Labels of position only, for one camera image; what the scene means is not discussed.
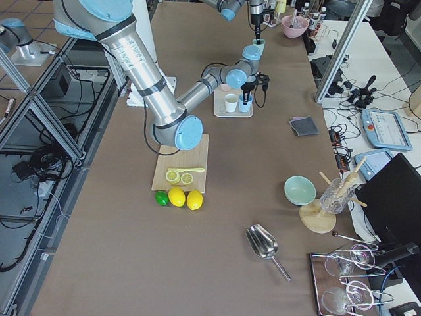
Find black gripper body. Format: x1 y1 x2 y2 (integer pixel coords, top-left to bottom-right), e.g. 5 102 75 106
241 73 270 97
248 3 273 33

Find wooden mug tree stand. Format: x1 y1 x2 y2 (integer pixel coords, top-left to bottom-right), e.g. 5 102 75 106
299 158 368 234

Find clear textured glass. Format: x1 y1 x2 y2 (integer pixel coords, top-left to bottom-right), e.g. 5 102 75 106
320 178 357 214

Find green lime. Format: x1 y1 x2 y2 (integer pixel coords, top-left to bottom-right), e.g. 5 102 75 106
155 191 169 207

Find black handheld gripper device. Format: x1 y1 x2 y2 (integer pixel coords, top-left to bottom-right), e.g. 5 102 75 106
347 75 377 109

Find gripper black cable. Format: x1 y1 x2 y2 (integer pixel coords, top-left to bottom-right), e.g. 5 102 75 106
255 84 268 109

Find whole yellow lemon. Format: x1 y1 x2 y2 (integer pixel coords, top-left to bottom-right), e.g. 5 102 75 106
187 190 203 211
168 187 186 207

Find lemon half slice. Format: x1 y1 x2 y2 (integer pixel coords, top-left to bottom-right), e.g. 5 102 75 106
180 172 194 186
165 171 181 184

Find yellow cup on rack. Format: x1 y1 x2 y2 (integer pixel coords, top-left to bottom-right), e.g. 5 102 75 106
276 0 287 13

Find white wire cup rack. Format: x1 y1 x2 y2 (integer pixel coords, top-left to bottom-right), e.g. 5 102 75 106
264 0 283 27

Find cream rabbit tray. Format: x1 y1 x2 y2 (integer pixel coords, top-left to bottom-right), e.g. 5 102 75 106
213 87 253 118

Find metal scoop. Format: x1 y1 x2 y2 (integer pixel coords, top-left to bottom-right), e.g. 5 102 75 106
246 224 291 282

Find grey folded cloth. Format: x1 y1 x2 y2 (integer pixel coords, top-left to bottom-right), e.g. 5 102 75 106
288 116 319 137

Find pink bowl with ice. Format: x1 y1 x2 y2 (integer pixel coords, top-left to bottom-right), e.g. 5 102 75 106
281 15 309 38

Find cream plastic cup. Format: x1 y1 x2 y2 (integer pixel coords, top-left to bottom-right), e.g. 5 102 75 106
224 93 238 113

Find metal muddler in bowl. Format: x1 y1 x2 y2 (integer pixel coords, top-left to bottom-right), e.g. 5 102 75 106
289 9 297 28

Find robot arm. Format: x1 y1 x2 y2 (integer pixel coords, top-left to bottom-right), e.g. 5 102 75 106
203 0 275 44
53 1 260 150

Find blue teach pendant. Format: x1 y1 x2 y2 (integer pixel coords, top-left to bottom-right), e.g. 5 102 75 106
354 149 393 181
361 109 412 151

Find blue plastic cup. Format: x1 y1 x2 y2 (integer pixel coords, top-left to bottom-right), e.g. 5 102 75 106
238 95 253 113

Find yellow plastic knife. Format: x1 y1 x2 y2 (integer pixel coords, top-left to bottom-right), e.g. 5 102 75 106
167 167 205 172

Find aluminium frame post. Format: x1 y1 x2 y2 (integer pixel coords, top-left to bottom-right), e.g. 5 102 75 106
314 0 372 105

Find wine glass on rack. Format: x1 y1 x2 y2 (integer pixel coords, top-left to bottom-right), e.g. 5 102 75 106
324 244 375 277

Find wooden cutting board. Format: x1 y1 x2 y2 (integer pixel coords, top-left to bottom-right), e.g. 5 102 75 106
151 134 209 194

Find green ceramic bowl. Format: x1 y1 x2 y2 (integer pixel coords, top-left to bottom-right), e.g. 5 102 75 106
284 176 316 206

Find pink plastic cup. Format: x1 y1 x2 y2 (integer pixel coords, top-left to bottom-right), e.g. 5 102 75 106
220 84 231 92

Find green plastic cup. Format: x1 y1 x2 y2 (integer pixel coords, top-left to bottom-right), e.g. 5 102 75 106
252 39 266 55

